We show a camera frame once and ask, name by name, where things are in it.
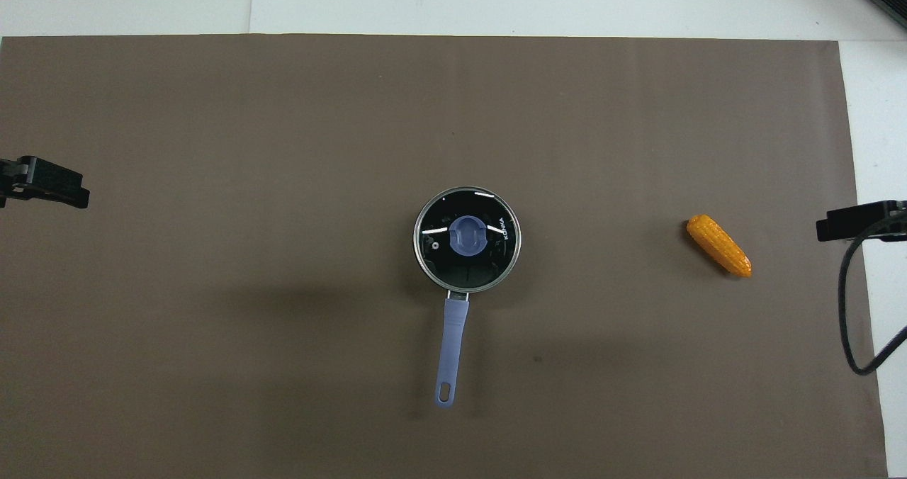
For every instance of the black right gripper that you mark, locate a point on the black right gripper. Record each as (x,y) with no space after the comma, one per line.
(896,229)

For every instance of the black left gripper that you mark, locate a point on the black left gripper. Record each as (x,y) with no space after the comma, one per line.
(8,174)

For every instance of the yellow toy corn cob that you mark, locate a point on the yellow toy corn cob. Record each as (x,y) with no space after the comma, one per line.
(717,245)

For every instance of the glass lid with blue knob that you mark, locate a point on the glass lid with blue knob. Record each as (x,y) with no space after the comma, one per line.
(468,237)

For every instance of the brown table mat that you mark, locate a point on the brown table mat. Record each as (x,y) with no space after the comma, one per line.
(283,181)

